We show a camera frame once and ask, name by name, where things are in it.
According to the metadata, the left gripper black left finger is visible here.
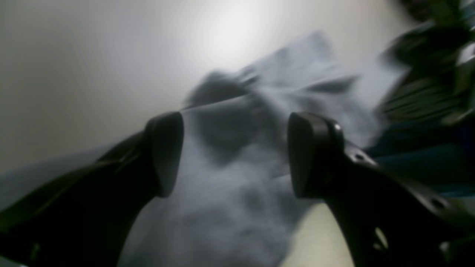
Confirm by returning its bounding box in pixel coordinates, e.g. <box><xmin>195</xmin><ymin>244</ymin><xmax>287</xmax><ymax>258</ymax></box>
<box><xmin>1</xmin><ymin>112</ymin><xmax>184</xmax><ymax>267</ymax></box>

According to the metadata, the grey T-shirt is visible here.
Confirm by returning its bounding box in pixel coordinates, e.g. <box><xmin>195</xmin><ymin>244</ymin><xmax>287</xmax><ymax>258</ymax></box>
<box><xmin>1</xmin><ymin>31</ymin><xmax>381</xmax><ymax>267</ymax></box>

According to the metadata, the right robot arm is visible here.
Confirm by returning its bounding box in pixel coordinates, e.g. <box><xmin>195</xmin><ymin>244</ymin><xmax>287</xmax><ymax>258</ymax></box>
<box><xmin>366</xmin><ymin>0</ymin><xmax>474</xmax><ymax>187</ymax></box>

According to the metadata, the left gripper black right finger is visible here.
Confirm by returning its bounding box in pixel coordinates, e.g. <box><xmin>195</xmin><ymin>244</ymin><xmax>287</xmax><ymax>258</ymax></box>
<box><xmin>287</xmin><ymin>112</ymin><xmax>475</xmax><ymax>267</ymax></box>

